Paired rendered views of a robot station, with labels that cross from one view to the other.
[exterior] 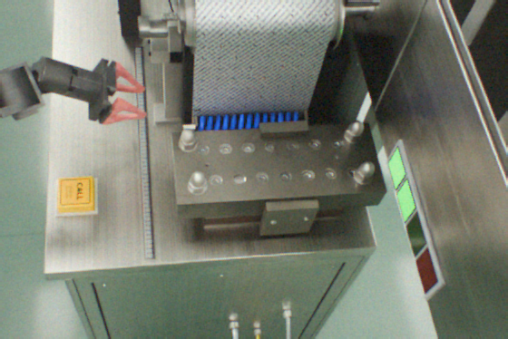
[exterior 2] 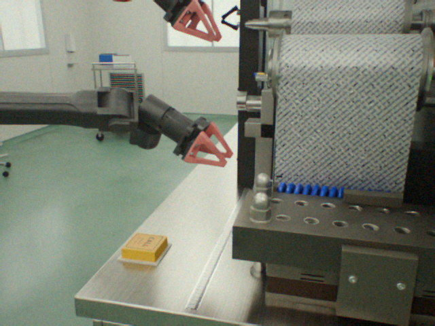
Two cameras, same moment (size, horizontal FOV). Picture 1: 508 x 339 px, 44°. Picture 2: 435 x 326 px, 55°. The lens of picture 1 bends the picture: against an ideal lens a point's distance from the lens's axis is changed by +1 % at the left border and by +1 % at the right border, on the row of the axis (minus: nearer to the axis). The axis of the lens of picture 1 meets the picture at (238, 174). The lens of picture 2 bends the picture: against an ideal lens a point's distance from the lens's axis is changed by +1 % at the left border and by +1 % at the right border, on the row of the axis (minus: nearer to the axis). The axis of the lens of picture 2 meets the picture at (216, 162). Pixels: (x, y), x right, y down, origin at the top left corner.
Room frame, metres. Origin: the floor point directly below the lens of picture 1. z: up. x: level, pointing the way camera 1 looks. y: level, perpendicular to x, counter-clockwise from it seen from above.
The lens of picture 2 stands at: (-0.01, -0.17, 1.32)
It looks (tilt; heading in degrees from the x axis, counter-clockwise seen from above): 18 degrees down; 29
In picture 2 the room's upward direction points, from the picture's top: straight up
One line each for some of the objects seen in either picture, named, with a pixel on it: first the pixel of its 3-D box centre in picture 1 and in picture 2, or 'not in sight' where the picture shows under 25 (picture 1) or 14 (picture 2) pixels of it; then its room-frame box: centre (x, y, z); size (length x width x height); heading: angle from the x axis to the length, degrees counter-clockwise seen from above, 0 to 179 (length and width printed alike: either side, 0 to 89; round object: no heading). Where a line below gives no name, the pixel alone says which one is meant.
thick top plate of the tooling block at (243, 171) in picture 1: (276, 169); (360, 233); (0.65, -0.07, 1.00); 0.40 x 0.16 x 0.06; 105
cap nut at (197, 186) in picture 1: (198, 180); (261, 206); (0.56, 0.07, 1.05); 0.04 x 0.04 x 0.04
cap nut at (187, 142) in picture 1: (188, 138); (262, 185); (0.65, 0.11, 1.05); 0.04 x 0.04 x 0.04
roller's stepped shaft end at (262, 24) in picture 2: not in sight; (257, 24); (1.00, 0.28, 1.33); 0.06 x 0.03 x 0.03; 105
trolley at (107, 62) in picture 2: not in sight; (118, 95); (4.15, 3.64, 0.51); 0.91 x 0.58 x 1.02; 39
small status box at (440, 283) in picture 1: (412, 217); not in sight; (0.49, -0.28, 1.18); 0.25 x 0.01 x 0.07; 15
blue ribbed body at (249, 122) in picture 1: (250, 121); (335, 195); (0.73, -0.01, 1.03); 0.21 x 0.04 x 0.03; 105
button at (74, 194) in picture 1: (76, 194); (145, 246); (0.57, 0.32, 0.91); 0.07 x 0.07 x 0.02; 15
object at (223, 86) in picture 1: (254, 88); (339, 151); (0.76, 0.00, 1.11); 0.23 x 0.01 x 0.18; 105
